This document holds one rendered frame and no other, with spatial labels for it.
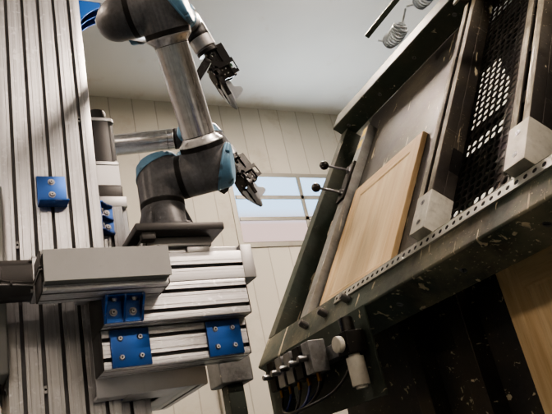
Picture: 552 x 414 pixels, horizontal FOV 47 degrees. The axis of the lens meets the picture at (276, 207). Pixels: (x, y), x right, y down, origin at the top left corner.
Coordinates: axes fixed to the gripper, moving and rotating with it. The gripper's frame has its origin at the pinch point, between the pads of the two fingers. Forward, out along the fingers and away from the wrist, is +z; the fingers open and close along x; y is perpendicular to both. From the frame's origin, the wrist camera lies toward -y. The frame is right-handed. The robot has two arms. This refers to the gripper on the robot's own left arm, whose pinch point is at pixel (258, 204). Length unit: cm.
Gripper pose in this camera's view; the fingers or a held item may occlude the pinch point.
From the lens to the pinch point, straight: 233.9
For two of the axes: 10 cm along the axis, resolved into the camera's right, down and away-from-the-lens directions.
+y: 7.0, -4.4, 5.7
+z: 6.0, 7.9, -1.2
